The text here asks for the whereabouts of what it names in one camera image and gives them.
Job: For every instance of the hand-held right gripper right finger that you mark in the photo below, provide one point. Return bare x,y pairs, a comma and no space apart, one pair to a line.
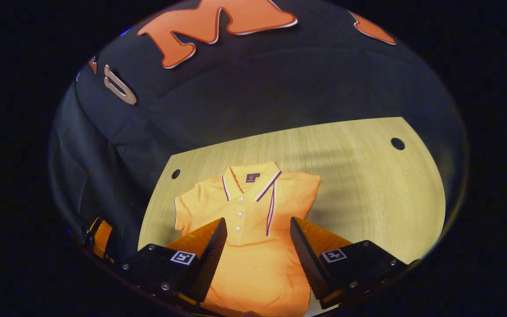
308,259

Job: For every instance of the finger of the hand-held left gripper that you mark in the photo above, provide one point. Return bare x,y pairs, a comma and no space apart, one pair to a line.
102,237

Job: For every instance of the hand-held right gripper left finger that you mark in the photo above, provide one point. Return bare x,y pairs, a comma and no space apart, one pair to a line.
211,259

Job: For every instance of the orange T-shirt with striped collar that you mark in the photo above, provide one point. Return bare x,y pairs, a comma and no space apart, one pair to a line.
258,264

